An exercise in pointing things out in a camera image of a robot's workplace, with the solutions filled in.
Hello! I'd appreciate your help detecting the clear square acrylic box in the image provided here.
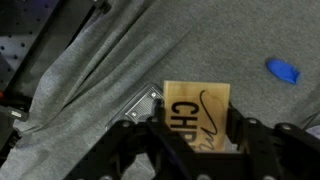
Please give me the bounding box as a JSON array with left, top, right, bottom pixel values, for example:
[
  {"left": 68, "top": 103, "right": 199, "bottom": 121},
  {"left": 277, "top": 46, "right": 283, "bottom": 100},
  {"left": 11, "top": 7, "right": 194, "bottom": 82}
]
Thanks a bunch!
[{"left": 105, "top": 83, "right": 166, "bottom": 132}]

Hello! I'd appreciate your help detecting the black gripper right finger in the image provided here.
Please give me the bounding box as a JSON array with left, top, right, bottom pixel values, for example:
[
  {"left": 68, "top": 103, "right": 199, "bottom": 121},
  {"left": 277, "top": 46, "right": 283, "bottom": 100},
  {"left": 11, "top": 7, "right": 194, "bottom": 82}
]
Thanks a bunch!
[{"left": 227, "top": 103, "right": 320, "bottom": 180}]

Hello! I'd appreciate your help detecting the grey table cloth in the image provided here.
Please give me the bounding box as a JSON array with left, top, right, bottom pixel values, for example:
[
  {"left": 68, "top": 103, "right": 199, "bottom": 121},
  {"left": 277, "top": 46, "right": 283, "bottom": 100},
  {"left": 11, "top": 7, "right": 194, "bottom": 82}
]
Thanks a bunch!
[{"left": 0, "top": 0, "right": 320, "bottom": 180}]

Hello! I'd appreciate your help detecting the small blue object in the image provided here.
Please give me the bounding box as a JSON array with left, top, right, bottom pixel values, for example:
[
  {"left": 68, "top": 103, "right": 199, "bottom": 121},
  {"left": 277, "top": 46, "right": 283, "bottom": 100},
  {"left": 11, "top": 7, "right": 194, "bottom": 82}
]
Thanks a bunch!
[{"left": 265, "top": 58, "right": 302, "bottom": 86}]

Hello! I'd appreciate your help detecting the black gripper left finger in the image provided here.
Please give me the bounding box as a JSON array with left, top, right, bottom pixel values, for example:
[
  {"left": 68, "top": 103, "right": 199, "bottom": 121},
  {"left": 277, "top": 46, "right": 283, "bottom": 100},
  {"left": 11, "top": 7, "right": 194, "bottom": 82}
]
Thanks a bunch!
[{"left": 63, "top": 99, "right": 198, "bottom": 180}]

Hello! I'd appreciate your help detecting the brown printed wooden block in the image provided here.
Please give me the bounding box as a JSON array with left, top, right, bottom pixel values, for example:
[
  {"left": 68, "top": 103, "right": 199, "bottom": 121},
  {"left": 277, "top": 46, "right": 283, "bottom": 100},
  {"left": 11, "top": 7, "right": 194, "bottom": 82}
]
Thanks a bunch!
[{"left": 162, "top": 80, "right": 232, "bottom": 153}]

